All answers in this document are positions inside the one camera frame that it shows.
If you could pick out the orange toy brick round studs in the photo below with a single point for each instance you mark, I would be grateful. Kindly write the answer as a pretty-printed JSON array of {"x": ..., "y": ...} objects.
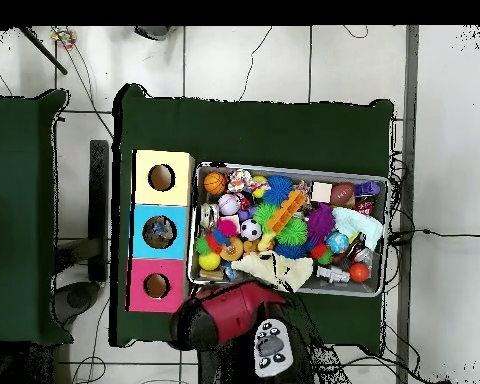
[{"x": 286, "y": 212}]

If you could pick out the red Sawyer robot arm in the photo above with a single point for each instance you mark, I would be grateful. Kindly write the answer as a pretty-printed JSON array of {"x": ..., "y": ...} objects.
[{"x": 232, "y": 312}]

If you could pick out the wooden box three holes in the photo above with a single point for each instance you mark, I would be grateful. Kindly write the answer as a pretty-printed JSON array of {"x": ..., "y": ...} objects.
[{"x": 180, "y": 196}]

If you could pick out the clear shallow mesh bin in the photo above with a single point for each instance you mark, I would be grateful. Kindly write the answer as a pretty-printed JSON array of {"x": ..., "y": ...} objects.
[{"x": 288, "y": 169}]

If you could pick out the small black white soccer ball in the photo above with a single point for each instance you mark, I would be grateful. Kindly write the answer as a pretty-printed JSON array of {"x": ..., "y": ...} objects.
[{"x": 250, "y": 230}]

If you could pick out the small orange basketball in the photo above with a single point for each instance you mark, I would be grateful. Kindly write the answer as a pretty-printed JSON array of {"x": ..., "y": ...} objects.
[{"x": 215, "y": 183}]

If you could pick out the blue spiky ball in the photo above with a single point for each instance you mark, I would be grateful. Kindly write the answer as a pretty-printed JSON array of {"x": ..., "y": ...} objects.
[{"x": 278, "y": 188}]

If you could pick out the green spiky ball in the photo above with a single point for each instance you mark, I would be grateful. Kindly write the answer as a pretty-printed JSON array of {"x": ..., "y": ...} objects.
[{"x": 292, "y": 231}]

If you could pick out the yellow green ball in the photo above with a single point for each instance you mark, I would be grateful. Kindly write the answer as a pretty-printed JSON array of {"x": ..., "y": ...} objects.
[{"x": 209, "y": 261}]

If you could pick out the cream knitted cloth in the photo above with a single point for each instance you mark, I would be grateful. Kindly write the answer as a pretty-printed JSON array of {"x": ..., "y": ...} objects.
[{"x": 276, "y": 270}]

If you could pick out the purple spiky ball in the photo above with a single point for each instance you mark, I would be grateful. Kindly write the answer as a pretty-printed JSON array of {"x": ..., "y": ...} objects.
[{"x": 321, "y": 222}]

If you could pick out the brown toy football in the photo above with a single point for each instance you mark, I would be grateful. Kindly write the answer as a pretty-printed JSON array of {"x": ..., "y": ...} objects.
[{"x": 342, "y": 194}]

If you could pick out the light blue cloth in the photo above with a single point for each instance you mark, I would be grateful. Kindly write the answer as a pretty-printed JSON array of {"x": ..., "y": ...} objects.
[{"x": 358, "y": 226}]

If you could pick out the black upright bar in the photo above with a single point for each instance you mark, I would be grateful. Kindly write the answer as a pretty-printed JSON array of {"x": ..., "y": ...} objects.
[{"x": 99, "y": 208}]

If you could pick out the grey round base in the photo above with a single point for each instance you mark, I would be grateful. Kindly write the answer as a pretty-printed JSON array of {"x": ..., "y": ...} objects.
[{"x": 78, "y": 298}]

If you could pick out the grey object on floor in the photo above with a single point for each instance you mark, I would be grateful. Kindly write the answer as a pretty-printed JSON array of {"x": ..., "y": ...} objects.
[{"x": 154, "y": 32}]

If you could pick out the dark green side table cloth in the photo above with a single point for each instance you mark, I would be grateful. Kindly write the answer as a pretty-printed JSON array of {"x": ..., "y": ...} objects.
[{"x": 20, "y": 240}]

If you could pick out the small colourful item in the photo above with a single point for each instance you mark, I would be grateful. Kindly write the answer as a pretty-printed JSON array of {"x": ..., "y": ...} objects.
[{"x": 63, "y": 37}]

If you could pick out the black stick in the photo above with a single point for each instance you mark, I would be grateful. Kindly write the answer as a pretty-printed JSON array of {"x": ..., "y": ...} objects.
[{"x": 40, "y": 48}]

